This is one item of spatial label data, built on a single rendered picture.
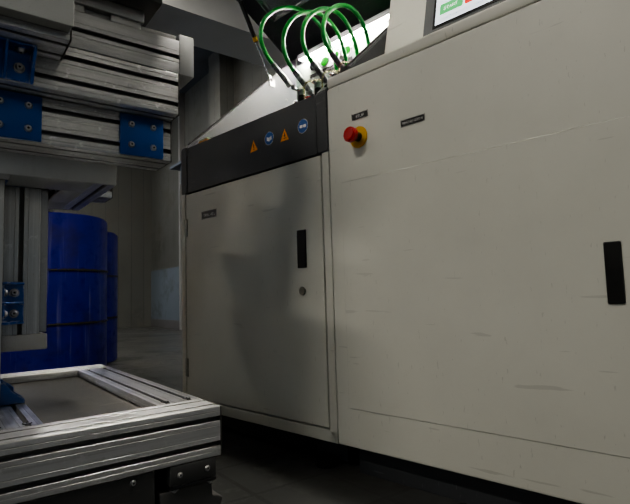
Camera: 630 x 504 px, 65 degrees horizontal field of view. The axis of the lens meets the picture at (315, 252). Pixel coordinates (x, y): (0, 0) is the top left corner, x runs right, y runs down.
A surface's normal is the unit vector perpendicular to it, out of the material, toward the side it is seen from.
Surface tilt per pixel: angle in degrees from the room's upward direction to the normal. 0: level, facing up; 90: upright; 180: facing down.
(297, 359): 90
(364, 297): 90
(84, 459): 90
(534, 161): 90
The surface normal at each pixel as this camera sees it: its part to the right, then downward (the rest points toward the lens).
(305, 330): -0.69, -0.04
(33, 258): 0.61, -0.09
